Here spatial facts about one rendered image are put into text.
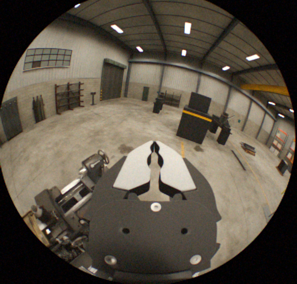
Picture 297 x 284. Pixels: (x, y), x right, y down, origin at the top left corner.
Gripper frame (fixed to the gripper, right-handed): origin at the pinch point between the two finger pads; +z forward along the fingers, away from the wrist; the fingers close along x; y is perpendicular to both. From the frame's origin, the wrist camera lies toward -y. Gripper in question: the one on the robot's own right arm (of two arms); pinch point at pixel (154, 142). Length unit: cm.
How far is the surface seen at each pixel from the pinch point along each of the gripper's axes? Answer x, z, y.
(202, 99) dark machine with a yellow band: 205, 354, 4
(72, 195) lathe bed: -66, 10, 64
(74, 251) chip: -64, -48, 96
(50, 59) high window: -618, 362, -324
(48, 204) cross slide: -71, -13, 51
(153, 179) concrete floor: 7, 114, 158
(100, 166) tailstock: -38, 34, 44
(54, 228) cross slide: -58, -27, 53
